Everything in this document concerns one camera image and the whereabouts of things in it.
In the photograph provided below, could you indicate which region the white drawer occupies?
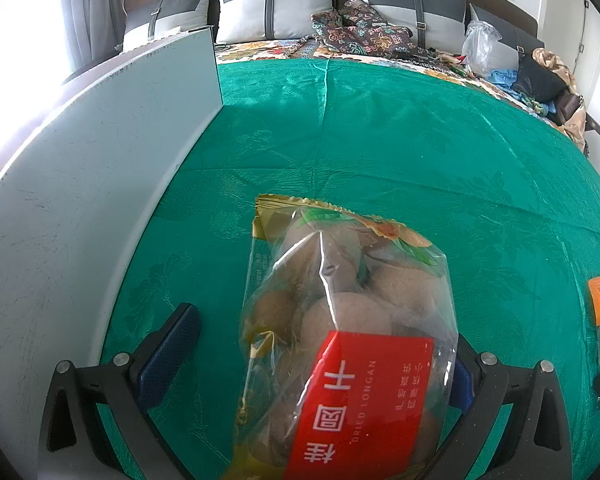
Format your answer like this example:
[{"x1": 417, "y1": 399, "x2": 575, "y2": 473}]
[{"x1": 0, "y1": 27, "x2": 224, "y2": 441}]

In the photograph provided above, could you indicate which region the blue cloth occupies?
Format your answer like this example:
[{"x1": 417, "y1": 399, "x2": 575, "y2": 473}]
[{"x1": 487, "y1": 67, "x2": 556, "y2": 116}]

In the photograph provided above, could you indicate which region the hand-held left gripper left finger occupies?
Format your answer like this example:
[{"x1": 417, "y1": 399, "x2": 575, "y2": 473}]
[{"x1": 37, "y1": 302, "x2": 202, "y2": 480}]

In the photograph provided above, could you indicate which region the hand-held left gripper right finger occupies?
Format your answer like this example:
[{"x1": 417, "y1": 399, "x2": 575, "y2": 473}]
[{"x1": 425, "y1": 332, "x2": 573, "y2": 480}]

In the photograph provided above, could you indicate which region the green satin blanket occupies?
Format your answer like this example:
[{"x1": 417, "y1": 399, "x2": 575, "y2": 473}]
[{"x1": 97, "y1": 57, "x2": 600, "y2": 480}]

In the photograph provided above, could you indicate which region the grey strapped pillow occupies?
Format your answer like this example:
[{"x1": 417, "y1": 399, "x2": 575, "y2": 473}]
[
  {"x1": 122, "y1": 0, "x2": 216, "y2": 53},
  {"x1": 215, "y1": 0, "x2": 337, "y2": 45},
  {"x1": 351, "y1": 0, "x2": 468, "y2": 53},
  {"x1": 467, "y1": 2, "x2": 546, "y2": 61}
]

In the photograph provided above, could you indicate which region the dark floral cloth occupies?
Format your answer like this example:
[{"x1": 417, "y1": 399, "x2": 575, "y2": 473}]
[{"x1": 311, "y1": 0, "x2": 433, "y2": 61}]

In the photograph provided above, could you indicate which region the dried longan packet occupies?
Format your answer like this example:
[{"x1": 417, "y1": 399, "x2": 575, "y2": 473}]
[{"x1": 222, "y1": 194, "x2": 455, "y2": 480}]

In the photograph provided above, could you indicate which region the clear plastic bag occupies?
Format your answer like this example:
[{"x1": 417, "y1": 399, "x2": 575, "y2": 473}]
[{"x1": 461, "y1": 20, "x2": 503, "y2": 78}]

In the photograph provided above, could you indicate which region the beige patterned blanket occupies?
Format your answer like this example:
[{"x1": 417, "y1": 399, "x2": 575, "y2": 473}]
[{"x1": 530, "y1": 47, "x2": 588, "y2": 156}]

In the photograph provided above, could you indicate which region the black bag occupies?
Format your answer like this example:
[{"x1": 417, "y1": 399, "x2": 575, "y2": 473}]
[{"x1": 511, "y1": 52, "x2": 568, "y2": 103}]

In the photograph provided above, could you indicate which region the grey curtain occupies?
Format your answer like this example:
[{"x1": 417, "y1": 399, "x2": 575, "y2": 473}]
[{"x1": 55, "y1": 0, "x2": 126, "y2": 71}]

